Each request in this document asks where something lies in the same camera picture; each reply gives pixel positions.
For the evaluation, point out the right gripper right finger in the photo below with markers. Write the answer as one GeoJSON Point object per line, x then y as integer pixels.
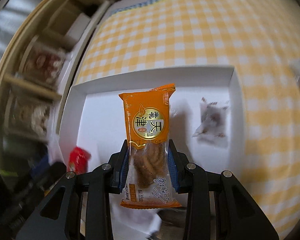
{"type": "Point", "coordinates": [176, 165]}

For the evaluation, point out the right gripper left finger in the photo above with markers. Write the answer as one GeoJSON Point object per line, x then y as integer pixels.
{"type": "Point", "coordinates": [120, 164]}

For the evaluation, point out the orange twisted cracker packet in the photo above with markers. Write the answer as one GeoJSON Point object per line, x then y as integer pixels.
{"type": "Point", "coordinates": [147, 144]}

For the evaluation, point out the red snack packet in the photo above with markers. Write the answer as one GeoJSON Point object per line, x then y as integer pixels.
{"type": "Point", "coordinates": [78, 161]}

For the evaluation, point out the white cardboard tray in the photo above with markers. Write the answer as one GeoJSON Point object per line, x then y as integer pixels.
{"type": "Point", "coordinates": [93, 118]}

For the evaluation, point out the small clear dark-candy packet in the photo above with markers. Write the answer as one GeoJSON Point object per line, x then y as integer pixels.
{"type": "Point", "coordinates": [213, 123]}

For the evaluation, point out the white plush storage box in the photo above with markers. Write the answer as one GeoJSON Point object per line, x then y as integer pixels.
{"type": "Point", "coordinates": [28, 117]}

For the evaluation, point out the red patterned storage box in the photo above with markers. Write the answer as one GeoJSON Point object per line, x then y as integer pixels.
{"type": "Point", "coordinates": [42, 64]}

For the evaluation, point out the wooden bedside shelf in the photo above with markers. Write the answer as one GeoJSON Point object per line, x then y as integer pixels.
{"type": "Point", "coordinates": [46, 40]}

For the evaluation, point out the yellow checkered cloth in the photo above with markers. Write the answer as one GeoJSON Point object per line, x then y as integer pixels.
{"type": "Point", "coordinates": [259, 38]}

